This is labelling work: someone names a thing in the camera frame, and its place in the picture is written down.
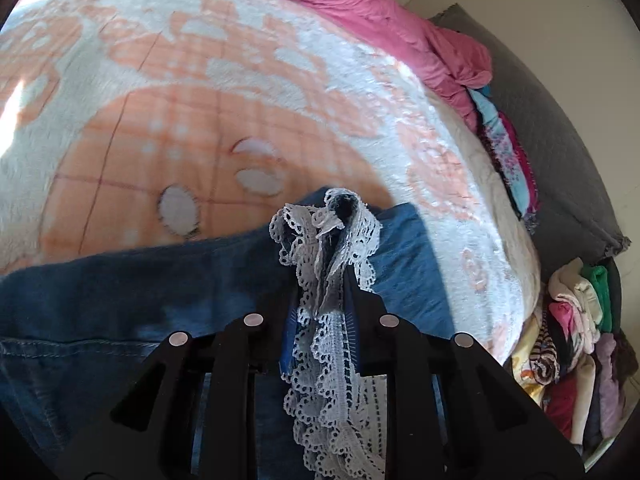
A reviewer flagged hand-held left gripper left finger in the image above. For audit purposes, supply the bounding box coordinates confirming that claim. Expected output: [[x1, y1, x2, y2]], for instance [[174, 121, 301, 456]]
[[84, 280, 302, 480]]

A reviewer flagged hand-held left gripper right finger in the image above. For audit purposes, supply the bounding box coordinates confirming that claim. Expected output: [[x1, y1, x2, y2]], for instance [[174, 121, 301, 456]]
[[344, 266, 587, 480]]

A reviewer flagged blue denim pants lace trim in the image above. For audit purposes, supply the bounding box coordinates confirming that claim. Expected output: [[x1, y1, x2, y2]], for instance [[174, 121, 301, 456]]
[[0, 187, 462, 480]]

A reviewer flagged pile of assorted clothes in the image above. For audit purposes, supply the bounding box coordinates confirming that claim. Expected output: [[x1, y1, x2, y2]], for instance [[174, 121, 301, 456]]
[[504, 256, 627, 457]]

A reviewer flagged blue and magenta patterned cloth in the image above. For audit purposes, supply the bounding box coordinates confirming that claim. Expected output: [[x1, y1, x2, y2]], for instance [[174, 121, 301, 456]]
[[466, 85, 542, 235]]

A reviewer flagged pink duvet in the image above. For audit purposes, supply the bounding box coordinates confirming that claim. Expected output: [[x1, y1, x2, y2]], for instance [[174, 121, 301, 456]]
[[224, 0, 495, 127]]

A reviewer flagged white orange fleece blanket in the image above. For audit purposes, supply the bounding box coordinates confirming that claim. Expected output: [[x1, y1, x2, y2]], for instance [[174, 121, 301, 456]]
[[0, 0, 545, 363]]

